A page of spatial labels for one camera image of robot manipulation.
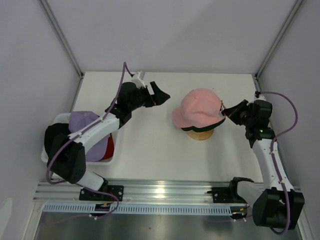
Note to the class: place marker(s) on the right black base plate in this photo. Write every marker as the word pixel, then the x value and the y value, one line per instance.
pixel 221 195

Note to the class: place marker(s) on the right aluminium frame post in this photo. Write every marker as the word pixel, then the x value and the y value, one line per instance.
pixel 283 30

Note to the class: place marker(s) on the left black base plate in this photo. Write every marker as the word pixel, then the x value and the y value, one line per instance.
pixel 116 190

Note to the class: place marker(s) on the white slotted cable duct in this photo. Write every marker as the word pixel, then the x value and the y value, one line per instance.
pixel 205 210

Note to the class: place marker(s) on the pink baseball cap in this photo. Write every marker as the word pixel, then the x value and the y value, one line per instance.
pixel 200 108

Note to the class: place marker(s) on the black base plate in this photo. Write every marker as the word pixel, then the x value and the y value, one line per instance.
pixel 116 190
pixel 221 195

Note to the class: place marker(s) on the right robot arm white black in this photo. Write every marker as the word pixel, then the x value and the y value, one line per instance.
pixel 278 206

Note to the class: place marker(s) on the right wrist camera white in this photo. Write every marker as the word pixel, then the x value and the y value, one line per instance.
pixel 259 96

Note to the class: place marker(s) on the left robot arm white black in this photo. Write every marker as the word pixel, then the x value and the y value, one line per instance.
pixel 67 157

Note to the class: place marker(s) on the white plastic basket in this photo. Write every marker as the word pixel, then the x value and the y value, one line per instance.
pixel 64 118

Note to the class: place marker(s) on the aluminium mounting rail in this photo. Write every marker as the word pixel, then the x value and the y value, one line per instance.
pixel 147 192

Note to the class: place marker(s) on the aluminium frame post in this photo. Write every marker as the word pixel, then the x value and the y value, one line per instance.
pixel 283 30
pixel 51 18

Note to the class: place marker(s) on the dark green baseball cap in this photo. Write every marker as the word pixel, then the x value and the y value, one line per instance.
pixel 203 129

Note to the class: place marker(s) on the black baseball cap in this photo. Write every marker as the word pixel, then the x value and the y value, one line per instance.
pixel 55 136

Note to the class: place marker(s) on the wooden hat stand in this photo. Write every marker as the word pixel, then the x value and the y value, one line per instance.
pixel 200 136

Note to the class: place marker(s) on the red baseball cap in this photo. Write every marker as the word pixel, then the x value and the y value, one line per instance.
pixel 109 149

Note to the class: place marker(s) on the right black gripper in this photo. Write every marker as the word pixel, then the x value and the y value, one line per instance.
pixel 233 112

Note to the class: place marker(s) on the lavender baseball cap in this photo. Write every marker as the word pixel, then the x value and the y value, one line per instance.
pixel 80 119

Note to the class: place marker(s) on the left aluminium frame post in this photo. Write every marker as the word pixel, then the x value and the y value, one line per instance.
pixel 51 18

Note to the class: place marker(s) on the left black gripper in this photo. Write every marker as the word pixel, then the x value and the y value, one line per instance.
pixel 158 98

